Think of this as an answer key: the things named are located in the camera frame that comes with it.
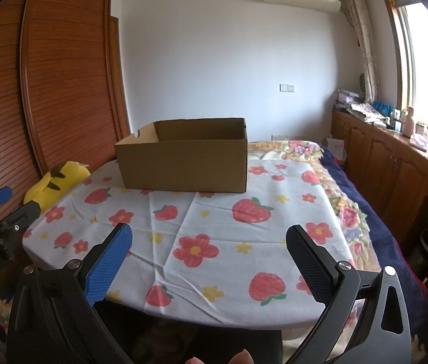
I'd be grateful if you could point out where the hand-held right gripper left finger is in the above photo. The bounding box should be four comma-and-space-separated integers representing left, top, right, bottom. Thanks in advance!
7, 223, 135, 364

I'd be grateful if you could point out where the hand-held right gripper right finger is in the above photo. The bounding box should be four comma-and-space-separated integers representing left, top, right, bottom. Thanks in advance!
285, 224, 412, 364

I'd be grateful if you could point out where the brown cardboard box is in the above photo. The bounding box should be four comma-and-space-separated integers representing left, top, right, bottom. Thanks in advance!
114, 117, 248, 194

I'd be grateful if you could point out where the person's right hand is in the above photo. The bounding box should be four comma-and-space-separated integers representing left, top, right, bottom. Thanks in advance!
185, 352, 254, 364

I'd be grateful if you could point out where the yellow plush toy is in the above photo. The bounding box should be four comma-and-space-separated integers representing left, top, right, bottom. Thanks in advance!
23, 160, 91, 205

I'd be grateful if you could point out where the floral blanket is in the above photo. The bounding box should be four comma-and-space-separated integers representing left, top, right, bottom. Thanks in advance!
246, 140, 382, 274

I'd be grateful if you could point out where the navy blanket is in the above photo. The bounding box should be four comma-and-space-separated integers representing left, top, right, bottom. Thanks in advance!
318, 145, 428, 349

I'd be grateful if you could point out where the strawberry print tablecloth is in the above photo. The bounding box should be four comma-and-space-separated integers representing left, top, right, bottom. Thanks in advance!
22, 159, 379, 329

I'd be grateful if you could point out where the white box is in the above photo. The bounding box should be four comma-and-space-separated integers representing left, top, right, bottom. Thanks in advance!
327, 136, 348, 162

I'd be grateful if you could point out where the wooden cabinet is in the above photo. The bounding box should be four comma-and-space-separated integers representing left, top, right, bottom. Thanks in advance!
331, 108, 428, 251

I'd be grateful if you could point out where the wooden slatted wardrobe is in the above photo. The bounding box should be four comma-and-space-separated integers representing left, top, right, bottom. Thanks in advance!
0, 0, 131, 312

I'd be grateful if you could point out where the row of blue bottles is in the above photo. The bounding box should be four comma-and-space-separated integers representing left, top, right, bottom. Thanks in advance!
372, 100, 393, 116

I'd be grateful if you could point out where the pink bottle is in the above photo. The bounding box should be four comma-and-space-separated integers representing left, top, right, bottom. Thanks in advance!
403, 106, 416, 137

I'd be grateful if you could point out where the patterned curtain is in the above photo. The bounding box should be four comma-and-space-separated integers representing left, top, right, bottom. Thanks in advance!
341, 0, 379, 103

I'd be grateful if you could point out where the window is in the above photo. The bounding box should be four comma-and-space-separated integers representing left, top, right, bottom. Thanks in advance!
375, 0, 428, 130

